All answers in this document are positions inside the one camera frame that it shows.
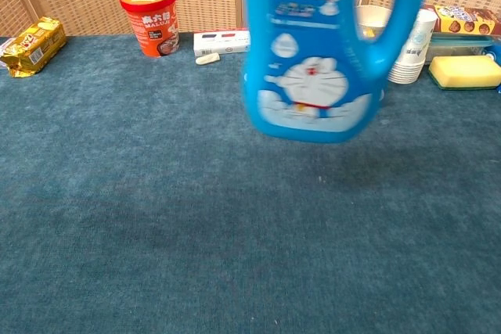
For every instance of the blue pump detergent bottle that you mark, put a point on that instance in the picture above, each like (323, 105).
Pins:
(313, 76)

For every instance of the blue carpet table cover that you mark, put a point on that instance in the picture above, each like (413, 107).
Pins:
(195, 212)

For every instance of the small white wrapped candy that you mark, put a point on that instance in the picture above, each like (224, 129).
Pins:
(207, 59)

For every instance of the white flat box red blue print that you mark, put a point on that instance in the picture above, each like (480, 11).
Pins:
(219, 42)

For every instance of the red instant noodle cup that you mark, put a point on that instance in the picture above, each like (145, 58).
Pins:
(154, 21)

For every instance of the beige bowl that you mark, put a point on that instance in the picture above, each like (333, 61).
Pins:
(373, 17)

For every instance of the stack of white paper cups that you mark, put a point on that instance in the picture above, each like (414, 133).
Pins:
(415, 52)

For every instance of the yellow green sponge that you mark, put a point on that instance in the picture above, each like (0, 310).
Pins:
(463, 70)

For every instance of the clear container blue lid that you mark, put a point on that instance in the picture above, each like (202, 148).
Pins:
(458, 46)

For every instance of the gold snack packet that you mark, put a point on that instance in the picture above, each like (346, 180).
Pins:
(33, 46)

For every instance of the chocolate cookie box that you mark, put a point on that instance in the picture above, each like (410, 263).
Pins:
(466, 19)

